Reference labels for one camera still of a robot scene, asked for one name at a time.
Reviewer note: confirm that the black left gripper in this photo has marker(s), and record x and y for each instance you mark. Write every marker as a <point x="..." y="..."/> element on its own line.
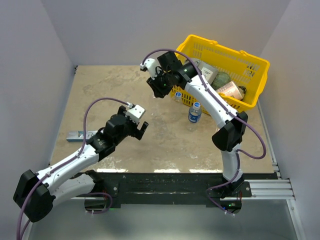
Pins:
<point x="136" y="132"/>

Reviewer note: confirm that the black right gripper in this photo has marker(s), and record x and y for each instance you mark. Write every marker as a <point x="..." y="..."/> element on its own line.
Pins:
<point x="158" y="91"/>

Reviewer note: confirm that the blue white cap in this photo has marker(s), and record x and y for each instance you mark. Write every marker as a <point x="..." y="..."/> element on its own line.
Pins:
<point x="178" y="95"/>

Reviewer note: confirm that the clear plastic bottle large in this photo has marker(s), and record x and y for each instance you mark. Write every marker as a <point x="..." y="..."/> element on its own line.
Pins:
<point x="177" y="99"/>

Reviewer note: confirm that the Pocari Sweat bottle cap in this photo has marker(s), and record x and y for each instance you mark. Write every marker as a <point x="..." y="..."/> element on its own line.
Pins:
<point x="196" y="105"/>

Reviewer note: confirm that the blue label Pocari bottle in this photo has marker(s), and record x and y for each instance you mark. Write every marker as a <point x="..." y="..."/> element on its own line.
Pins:
<point x="194" y="114"/>

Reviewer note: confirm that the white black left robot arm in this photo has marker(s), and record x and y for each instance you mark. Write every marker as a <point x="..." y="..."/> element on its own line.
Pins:
<point x="37" y="193"/>

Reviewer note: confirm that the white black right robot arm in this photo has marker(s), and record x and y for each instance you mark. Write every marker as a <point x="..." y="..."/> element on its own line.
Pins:
<point x="167" y="71"/>

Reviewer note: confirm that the green netted melon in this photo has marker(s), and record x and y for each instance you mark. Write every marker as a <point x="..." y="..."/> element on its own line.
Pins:
<point x="221" y="79"/>

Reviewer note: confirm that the blue silver flat box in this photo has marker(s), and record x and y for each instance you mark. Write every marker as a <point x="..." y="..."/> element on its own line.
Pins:
<point x="78" y="136"/>

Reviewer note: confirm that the pink white tissue roll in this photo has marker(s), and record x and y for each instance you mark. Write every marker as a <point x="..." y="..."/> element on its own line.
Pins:
<point x="232" y="90"/>

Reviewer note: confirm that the yellow plastic shopping basket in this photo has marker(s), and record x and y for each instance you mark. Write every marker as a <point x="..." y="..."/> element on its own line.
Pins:
<point x="244" y="69"/>

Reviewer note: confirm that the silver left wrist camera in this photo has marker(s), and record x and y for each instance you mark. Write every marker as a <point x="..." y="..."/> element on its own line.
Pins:
<point x="135" y="113"/>

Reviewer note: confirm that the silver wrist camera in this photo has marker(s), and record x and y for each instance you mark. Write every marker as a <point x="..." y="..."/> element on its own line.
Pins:
<point x="149" y="65"/>
<point x="135" y="113"/>

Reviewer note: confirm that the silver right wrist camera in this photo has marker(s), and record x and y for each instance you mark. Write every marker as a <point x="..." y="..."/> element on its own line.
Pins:
<point x="149" y="65"/>

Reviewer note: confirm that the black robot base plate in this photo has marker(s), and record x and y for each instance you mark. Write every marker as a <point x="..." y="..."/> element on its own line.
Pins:
<point x="209" y="189"/>

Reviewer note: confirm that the aluminium frame rail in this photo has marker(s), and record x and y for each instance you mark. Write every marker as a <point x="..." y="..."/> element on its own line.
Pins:
<point x="263" y="187"/>

